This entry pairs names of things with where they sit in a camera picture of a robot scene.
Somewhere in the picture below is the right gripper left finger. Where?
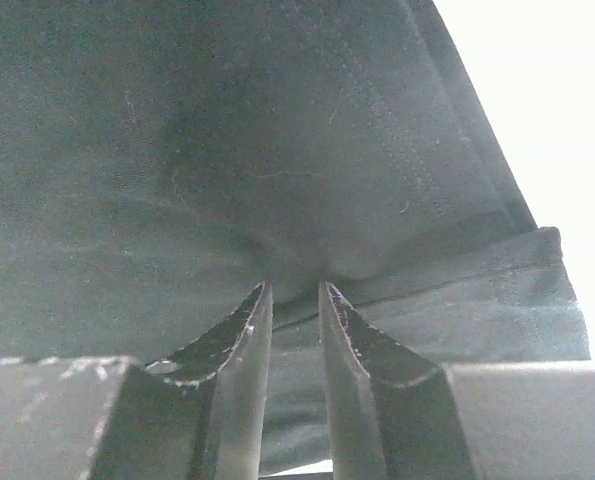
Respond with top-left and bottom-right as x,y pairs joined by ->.
0,283 -> 273,479

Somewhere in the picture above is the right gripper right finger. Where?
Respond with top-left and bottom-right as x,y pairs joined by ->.
319,282 -> 595,479

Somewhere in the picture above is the black daisy t-shirt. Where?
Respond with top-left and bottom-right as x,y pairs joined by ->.
0,1 -> 590,474

